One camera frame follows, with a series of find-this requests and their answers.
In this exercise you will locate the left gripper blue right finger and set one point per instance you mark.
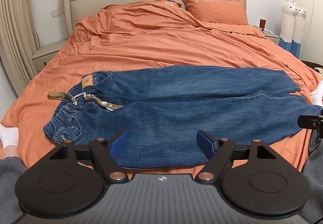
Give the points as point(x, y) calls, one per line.
point(207, 143)

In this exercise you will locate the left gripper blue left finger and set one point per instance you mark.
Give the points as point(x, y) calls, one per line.
point(118, 144)

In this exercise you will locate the blue denim jeans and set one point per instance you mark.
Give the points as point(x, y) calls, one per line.
point(163, 109)

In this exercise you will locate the olive fabric belt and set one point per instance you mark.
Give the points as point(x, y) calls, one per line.
point(87, 97)

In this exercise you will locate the white sock right foot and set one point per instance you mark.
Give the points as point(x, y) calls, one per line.
point(316, 96)

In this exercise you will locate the white sock foot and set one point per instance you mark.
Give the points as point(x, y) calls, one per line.
point(316, 96)
point(9, 140)

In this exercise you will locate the white right nightstand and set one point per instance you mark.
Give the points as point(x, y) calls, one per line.
point(271, 36)

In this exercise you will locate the grey sweatpants leg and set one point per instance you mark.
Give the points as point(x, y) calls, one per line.
point(11, 169)

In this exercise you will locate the white sock left foot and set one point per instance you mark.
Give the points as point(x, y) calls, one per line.
point(9, 140)

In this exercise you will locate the red cup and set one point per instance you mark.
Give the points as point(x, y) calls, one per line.
point(262, 23)

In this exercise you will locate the white alpaca plush toy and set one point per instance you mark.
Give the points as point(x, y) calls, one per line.
point(288, 15)

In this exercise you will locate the orange duvet cover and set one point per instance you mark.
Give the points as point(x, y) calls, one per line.
point(142, 35)

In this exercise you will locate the beige bedside table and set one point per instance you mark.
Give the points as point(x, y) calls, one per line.
point(46, 53)

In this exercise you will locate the orange pillow with embroidery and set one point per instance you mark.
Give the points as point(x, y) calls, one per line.
point(218, 11)

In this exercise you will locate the beige pleated curtain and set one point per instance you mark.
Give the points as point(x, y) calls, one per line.
point(19, 41)

